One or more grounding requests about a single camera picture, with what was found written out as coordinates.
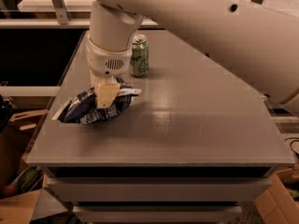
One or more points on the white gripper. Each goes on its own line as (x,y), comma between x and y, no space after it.
(107,62)

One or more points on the blue chip bag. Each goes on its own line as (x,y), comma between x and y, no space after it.
(82,109)

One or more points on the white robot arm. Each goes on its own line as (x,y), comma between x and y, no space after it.
(255,43)

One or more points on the green soda can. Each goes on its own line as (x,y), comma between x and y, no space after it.
(139,64)

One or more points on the cardboard box on left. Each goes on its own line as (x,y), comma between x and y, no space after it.
(15,137)

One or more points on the cardboard box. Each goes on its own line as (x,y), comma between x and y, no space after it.
(15,137)
(276,205)

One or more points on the upper grey drawer front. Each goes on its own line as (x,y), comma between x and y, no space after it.
(158,189)

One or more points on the grey drawer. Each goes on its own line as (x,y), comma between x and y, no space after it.
(156,214)
(158,189)

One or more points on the green item in box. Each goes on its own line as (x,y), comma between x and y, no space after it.
(28,179)

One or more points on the lower grey drawer front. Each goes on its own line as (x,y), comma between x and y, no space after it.
(156,214)

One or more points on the red apple in box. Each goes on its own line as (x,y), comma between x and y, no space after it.
(9,191)

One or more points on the cardboard box on right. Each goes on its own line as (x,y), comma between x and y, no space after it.
(276,205)

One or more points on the metal railing frame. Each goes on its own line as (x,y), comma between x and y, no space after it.
(46,13)

